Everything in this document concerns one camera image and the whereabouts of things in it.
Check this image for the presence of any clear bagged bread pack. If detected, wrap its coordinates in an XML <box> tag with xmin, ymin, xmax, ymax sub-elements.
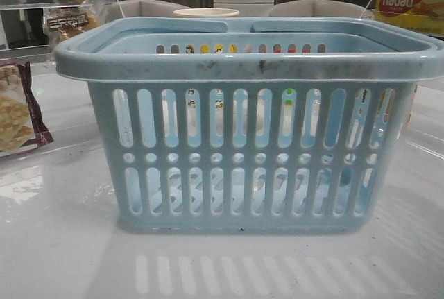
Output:
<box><xmin>42</xmin><ymin>0</ymin><xmax>123</xmax><ymax>52</ymax></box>

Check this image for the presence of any light blue plastic basket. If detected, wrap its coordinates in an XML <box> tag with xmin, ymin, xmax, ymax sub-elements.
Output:
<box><xmin>55</xmin><ymin>17</ymin><xmax>443</xmax><ymax>233</ymax></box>

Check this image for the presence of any beige armchair left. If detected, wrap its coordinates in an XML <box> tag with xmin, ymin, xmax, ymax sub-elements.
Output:
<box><xmin>100</xmin><ymin>0</ymin><xmax>189</xmax><ymax>24</ymax></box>

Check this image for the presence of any beige armchair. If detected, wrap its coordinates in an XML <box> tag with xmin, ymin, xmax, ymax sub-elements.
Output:
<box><xmin>267</xmin><ymin>0</ymin><xmax>374</xmax><ymax>19</ymax></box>
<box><xmin>100</xmin><ymin>0</ymin><xmax>189</xmax><ymax>24</ymax></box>

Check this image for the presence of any beige armchair right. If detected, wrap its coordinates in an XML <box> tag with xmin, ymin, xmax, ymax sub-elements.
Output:
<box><xmin>267</xmin><ymin>0</ymin><xmax>374</xmax><ymax>19</ymax></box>

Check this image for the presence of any maroon cracker snack bag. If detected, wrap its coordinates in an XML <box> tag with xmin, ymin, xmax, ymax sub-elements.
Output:
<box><xmin>1</xmin><ymin>62</ymin><xmax>53</xmax><ymax>158</ymax></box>

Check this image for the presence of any clear acrylic shelf left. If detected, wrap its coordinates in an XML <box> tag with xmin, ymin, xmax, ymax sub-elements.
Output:
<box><xmin>1</xmin><ymin>0</ymin><xmax>118</xmax><ymax>64</ymax></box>

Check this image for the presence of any yellow nabati wafer box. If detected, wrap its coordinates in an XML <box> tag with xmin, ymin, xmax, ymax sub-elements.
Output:
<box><xmin>375</xmin><ymin>0</ymin><xmax>443</xmax><ymax>36</ymax></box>

